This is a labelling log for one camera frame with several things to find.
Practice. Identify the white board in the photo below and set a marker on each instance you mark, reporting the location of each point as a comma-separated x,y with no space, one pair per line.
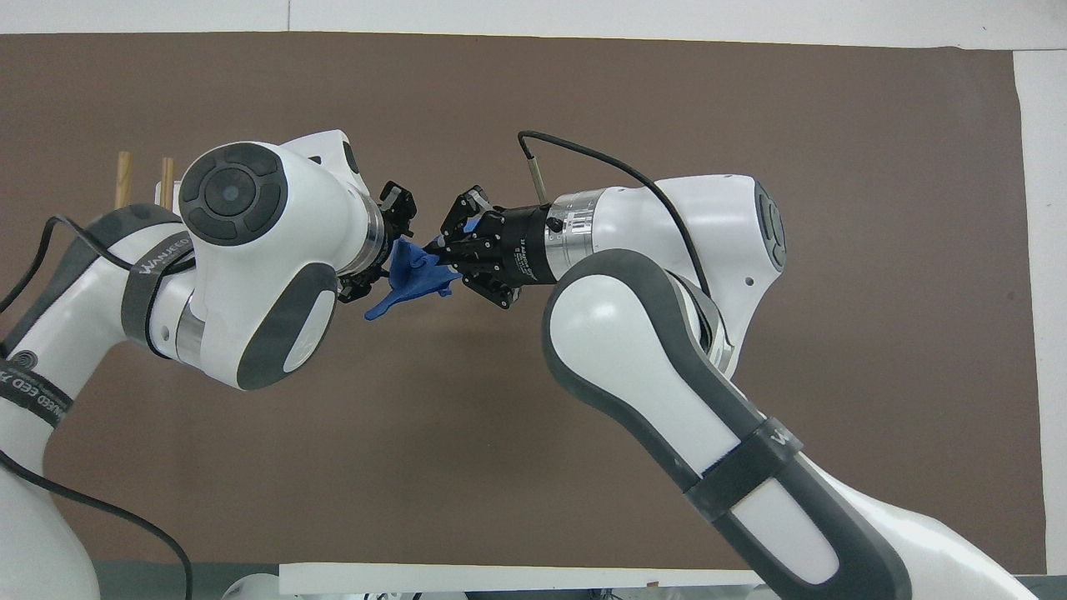
500,578

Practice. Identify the wooden rod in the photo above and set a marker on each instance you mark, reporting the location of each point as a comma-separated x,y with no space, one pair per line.
123,179
167,183

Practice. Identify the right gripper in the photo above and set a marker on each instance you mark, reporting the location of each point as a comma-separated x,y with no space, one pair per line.
521,245

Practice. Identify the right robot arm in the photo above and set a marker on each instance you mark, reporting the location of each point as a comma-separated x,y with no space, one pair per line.
633,350

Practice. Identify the blue towel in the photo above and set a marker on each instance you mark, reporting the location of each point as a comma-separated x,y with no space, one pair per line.
410,273

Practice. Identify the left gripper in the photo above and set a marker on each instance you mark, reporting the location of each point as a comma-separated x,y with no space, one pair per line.
388,243

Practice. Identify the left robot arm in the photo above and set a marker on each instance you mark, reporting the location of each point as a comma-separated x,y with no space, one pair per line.
250,275

